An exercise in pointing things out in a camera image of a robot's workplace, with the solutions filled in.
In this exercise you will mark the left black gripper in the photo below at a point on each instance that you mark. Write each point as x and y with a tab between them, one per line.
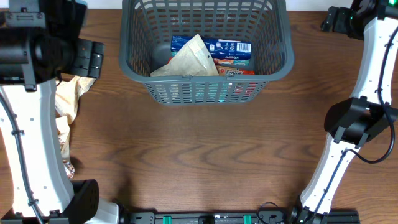
86	60

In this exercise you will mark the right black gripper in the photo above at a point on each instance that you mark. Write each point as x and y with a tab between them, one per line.
339	23

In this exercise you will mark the beige pouch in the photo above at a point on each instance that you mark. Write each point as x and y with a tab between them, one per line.
68	94

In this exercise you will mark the grey plastic mesh basket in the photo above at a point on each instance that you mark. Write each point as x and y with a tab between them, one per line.
147	28

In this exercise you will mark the kraft paper zip pouch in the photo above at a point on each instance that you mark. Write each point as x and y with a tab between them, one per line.
186	47

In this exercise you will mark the Kleenex tissue multipack box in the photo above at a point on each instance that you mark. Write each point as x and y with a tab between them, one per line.
228	52

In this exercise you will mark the orange San Remo spaghetti pack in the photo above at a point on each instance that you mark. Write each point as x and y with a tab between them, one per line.
195	66

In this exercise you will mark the light teal wipes packet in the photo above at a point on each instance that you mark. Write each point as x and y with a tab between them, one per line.
212	92

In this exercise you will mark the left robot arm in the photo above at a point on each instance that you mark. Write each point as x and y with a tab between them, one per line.
40	41

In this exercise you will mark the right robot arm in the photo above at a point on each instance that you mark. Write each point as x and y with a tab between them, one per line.
351	123

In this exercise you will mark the white brown snack bag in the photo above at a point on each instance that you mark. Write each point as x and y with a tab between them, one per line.
64	141

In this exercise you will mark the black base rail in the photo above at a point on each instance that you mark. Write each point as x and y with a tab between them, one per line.
272	215

